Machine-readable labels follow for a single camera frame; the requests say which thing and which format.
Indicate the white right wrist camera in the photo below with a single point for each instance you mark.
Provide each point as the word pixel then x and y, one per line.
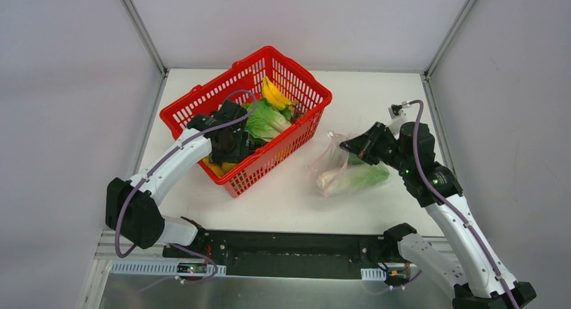
pixel 398 117

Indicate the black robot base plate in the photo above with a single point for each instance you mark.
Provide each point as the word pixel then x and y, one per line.
pixel 297 255

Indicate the green lettuce leaf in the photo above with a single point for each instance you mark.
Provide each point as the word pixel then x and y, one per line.
pixel 266 123

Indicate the clear zip top bag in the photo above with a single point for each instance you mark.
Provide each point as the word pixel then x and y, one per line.
pixel 332 157

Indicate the red plastic shopping basket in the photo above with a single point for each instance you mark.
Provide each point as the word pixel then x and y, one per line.
pixel 292 79

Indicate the yellow banana bunch back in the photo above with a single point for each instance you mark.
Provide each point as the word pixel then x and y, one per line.
pixel 275 97

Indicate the green bell pepper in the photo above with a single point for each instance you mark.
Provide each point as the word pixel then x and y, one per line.
pixel 354 160

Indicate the orange yellow bell pepper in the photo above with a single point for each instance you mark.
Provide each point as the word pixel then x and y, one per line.
pixel 219 169

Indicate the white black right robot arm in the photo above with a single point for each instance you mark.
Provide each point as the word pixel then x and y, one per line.
pixel 478 278

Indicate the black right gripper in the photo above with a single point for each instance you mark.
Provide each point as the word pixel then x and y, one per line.
pixel 378 141

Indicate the green napa cabbage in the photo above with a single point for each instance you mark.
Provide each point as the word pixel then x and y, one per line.
pixel 352 179

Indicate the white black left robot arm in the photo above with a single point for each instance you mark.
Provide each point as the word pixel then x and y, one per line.
pixel 132 206

